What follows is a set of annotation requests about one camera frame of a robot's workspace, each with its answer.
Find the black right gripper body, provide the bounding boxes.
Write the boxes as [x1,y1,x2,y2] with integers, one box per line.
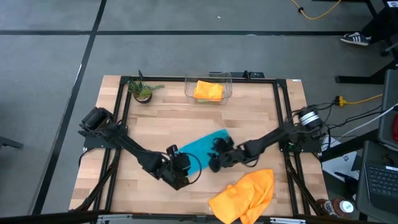
[217,144,249,167]

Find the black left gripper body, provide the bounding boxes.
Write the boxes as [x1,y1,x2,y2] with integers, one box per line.
[167,151,191,175]

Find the teal microfiber towel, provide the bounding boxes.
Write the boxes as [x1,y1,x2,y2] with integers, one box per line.
[176,129,231,177]

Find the orange microfiber towel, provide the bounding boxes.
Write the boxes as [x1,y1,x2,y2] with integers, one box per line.
[208,168,276,224]
[193,80,224,102]

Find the clear plastic bin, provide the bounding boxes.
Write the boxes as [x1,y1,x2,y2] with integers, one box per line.
[184,70,233,105]

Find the small potted green plant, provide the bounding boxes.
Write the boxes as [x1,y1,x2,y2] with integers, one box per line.
[127,77,165,105]

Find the brown bottle white cap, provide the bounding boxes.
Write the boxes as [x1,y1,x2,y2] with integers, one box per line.
[316,198,354,218]

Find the black rig crossbar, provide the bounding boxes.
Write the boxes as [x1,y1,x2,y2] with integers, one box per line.
[0,210,398,224]

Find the black desk stand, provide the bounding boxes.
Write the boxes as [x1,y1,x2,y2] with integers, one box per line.
[335,0,398,85]

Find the dark grey laptop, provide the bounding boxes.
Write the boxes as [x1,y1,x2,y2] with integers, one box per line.
[356,140,398,224]

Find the person's shoe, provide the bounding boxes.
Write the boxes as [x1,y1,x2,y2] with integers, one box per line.
[340,32,372,47]

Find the black furniture foot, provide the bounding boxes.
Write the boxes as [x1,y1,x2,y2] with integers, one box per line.
[0,136,24,150]

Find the person's leg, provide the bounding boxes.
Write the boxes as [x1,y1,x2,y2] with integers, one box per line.
[360,6,398,44]

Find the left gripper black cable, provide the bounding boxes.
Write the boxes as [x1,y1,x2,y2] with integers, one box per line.
[183,152,202,185]

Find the black aluminium table frame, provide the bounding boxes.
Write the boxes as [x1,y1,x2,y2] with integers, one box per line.
[70,74,327,218]

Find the silver metal bracket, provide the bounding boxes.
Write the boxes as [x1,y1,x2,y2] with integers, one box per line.
[96,213,134,224]
[269,217,307,224]

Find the yellow power cord with plug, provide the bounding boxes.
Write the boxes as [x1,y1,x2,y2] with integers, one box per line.
[335,93,384,107]

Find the black floor cables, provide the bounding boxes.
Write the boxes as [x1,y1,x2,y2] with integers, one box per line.
[307,99,383,138]

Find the white cable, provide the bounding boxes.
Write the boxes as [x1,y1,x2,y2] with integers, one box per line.
[338,104,398,141]

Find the yellow extension cable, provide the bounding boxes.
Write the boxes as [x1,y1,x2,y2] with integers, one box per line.
[290,0,343,21]

